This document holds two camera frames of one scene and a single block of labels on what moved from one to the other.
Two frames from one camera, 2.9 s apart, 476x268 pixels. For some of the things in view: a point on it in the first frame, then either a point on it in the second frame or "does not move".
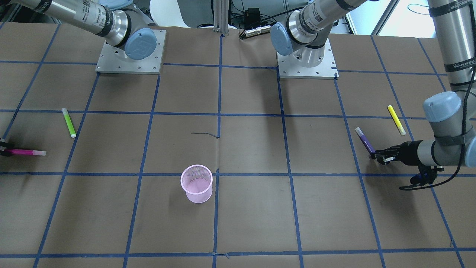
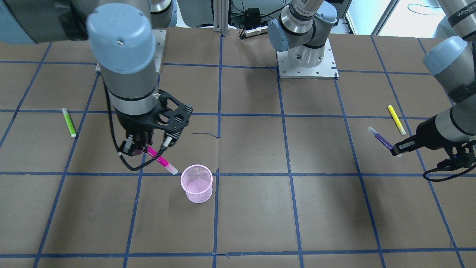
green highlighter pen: (69, 123) does not move
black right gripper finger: (7, 146) → (139, 129)
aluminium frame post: (221, 11) does not move
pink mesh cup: (196, 181) does not move
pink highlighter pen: (31, 152) → (150, 151)
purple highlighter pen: (365, 141) → (389, 145)
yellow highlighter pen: (396, 120) does not move
